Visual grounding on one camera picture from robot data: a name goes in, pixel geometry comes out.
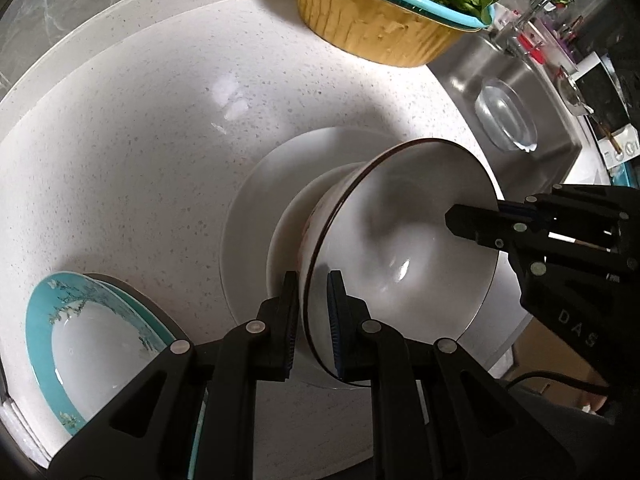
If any stainless steel sink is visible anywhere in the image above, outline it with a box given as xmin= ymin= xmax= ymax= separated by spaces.
xmin=427 ymin=30 xmax=586 ymax=196

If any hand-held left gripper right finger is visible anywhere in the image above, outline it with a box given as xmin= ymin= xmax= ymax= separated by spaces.
xmin=326 ymin=270 xmax=576 ymax=480

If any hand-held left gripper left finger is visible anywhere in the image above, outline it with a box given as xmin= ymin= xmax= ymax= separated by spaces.
xmin=47 ymin=271 xmax=301 ymax=480

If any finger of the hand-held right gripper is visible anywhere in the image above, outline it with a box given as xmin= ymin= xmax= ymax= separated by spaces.
xmin=498 ymin=184 xmax=632 ymax=234
xmin=444 ymin=203 xmax=547 ymax=277

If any large white plate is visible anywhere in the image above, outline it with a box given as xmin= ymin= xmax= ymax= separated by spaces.
xmin=220 ymin=126 xmax=531 ymax=391

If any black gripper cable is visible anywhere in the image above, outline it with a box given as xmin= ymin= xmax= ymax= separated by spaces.
xmin=507 ymin=371 xmax=613 ymax=392

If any teal-rimmed floral plate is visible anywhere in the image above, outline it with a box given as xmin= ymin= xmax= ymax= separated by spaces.
xmin=82 ymin=272 xmax=208 ymax=480
xmin=25 ymin=271 xmax=171 ymax=436

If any yellow plastic basin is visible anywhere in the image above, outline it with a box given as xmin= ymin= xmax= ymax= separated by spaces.
xmin=296 ymin=0 xmax=493 ymax=68

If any chrome faucet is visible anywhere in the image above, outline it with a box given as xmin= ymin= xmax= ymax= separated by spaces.
xmin=492 ymin=0 xmax=563 ymax=56

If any clear glass bowl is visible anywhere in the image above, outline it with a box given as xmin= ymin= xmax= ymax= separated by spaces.
xmin=474 ymin=79 xmax=538 ymax=153

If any large white bowl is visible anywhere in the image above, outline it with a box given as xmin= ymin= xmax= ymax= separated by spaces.
xmin=266 ymin=161 xmax=373 ymax=306

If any white bowl with dark rim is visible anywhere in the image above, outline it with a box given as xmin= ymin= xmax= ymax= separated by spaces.
xmin=297 ymin=138 xmax=505 ymax=391

